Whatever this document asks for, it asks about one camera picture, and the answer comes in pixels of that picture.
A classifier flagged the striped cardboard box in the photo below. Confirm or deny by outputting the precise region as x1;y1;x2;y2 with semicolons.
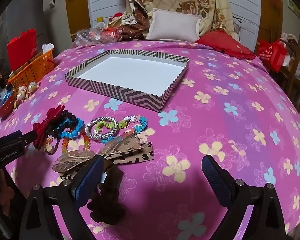
65;48;190;112

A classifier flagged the leopard print bow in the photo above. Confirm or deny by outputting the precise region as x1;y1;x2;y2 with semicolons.
52;133;155;181

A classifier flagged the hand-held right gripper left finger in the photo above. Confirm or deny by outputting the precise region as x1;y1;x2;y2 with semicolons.
19;154;105;240

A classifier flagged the colourful flower bead bracelet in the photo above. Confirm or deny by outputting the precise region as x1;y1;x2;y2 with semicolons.
107;115;148;143

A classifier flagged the orange plastic basket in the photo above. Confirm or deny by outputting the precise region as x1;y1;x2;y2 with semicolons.
7;49;56;87

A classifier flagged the wooden chair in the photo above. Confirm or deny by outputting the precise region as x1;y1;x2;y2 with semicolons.
273;34;300;113

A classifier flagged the white headboard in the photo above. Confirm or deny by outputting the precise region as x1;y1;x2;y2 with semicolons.
86;0;262;53

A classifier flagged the red plush toy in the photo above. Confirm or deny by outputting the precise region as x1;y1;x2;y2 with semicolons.
109;12;124;27

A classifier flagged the black bead bracelet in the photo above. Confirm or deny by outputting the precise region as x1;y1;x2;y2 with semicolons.
48;110;84;139

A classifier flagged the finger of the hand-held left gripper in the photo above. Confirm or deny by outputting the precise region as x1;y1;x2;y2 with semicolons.
0;129;38;147

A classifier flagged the red bow hair clip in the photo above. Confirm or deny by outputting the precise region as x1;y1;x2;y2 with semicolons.
32;104;65;150

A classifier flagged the green bead bracelet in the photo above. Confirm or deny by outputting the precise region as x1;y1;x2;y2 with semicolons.
93;120;117;137

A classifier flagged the red paper bag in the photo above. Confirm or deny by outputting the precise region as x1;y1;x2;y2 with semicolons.
7;29;38;72

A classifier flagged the red pillow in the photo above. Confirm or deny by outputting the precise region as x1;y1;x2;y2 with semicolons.
194;30;257;60

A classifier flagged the blue bead bracelet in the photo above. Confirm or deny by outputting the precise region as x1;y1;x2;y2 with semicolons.
58;116;83;140

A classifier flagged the clear plastic bag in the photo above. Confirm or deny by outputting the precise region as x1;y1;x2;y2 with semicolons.
72;21;125;47

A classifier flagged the grey refrigerator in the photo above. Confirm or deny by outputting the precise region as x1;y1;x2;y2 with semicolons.
0;0;73;63

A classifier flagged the orange bead heart charm bracelet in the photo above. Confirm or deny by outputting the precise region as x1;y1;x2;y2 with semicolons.
45;127;92;156

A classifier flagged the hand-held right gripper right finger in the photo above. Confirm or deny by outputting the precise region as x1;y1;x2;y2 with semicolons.
201;154;293;240

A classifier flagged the brown scrunchie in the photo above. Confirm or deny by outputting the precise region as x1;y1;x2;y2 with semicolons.
90;160;130;227

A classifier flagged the white pillow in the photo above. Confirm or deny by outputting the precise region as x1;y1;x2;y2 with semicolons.
145;8;202;42

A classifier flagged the pink floral bedsheet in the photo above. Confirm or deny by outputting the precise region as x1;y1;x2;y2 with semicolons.
0;40;300;240

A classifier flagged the brown wooden door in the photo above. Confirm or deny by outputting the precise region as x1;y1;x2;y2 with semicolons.
64;0;92;39

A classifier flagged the brown patterned blanket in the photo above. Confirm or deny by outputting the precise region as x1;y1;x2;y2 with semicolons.
120;0;151;40

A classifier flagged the silver rope bracelet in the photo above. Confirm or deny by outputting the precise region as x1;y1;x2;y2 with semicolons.
85;117;119;141

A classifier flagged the red shopping bag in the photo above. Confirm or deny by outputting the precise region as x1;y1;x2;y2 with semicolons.
256;38;288;73

